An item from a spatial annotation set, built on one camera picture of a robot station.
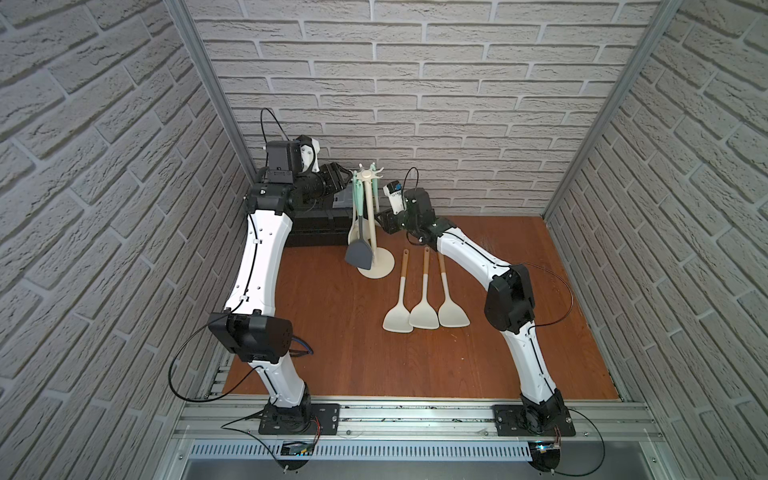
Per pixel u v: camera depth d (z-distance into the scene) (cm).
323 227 101
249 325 43
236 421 61
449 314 91
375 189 83
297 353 85
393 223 83
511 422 73
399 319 90
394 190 81
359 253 87
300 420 67
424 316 92
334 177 64
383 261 104
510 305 58
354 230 91
